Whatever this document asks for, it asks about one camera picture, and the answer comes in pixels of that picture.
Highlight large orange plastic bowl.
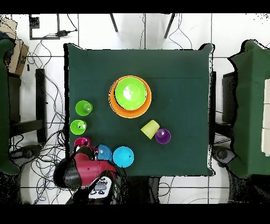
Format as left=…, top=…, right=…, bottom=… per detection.
left=108, top=75, right=152, bottom=119

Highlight green plastic bowl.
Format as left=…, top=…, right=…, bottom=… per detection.
left=114, top=77, right=148, bottom=111

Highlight yellow plastic cup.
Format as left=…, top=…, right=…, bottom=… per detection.
left=140, top=119, right=160, bottom=141

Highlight red plastic cup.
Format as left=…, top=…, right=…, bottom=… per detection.
left=73, top=137, right=91, bottom=148

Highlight purple plastic cup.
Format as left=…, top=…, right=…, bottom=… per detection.
left=155, top=128, right=172, bottom=145

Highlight ribbed cyan plastic bowl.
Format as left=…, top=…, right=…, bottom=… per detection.
left=112, top=146, right=135, bottom=169

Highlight dark green table cloth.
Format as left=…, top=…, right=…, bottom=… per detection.
left=64, top=43, right=215, bottom=178

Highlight translucent blue plastic bowl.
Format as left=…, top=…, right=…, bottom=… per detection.
left=95, top=144, right=113, bottom=162

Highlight green plastic cup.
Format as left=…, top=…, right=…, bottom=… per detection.
left=75, top=100, right=93, bottom=117
left=70, top=119, right=88, bottom=135

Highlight black tripod leg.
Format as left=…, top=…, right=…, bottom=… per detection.
left=109, top=13, right=119, bottom=33
left=163, top=13, right=177, bottom=39

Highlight black power adapter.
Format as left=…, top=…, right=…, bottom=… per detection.
left=56, top=30, right=78, bottom=37

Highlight green-clothed side table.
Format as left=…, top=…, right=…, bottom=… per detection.
left=227, top=40, right=270, bottom=178
left=0, top=39, right=21, bottom=175

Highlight black stand base with knob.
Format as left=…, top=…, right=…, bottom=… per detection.
left=9, top=144, right=43, bottom=163

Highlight brown cardboard box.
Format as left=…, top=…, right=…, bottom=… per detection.
left=0, top=16, right=30, bottom=76

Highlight white boxes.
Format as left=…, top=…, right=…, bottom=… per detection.
left=261, top=78, right=270, bottom=156

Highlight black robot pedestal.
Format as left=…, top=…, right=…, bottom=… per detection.
left=124, top=176, right=161, bottom=204

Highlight black bench frame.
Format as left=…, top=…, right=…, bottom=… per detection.
left=8, top=68, right=47, bottom=144

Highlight black square floor frame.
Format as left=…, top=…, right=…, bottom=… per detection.
left=28, top=14, right=61, bottom=40

